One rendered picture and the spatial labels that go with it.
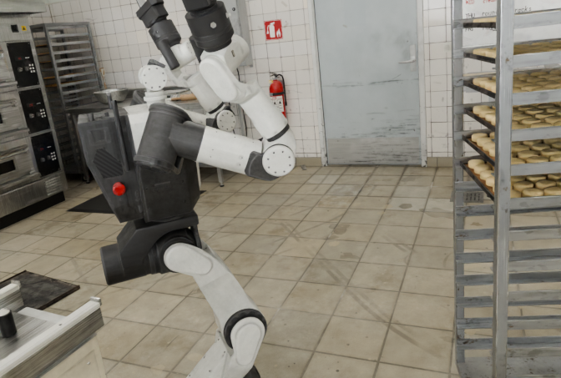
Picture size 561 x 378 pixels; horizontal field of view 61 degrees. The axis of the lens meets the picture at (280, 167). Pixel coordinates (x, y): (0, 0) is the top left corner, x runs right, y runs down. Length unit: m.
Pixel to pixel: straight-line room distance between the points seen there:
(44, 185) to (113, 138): 4.04
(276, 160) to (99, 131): 0.46
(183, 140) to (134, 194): 0.26
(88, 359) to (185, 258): 0.39
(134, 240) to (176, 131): 0.40
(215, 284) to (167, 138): 0.55
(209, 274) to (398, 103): 3.74
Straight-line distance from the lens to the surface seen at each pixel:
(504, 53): 1.25
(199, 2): 1.03
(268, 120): 1.12
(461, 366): 2.10
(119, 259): 1.44
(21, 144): 5.14
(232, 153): 1.14
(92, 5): 6.49
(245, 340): 1.59
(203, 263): 1.44
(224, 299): 1.56
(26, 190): 5.18
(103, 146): 1.30
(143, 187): 1.31
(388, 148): 5.06
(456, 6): 1.68
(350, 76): 5.00
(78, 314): 1.19
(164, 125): 1.14
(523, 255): 1.94
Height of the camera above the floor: 1.45
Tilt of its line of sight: 16 degrees down
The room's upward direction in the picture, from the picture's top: 6 degrees counter-clockwise
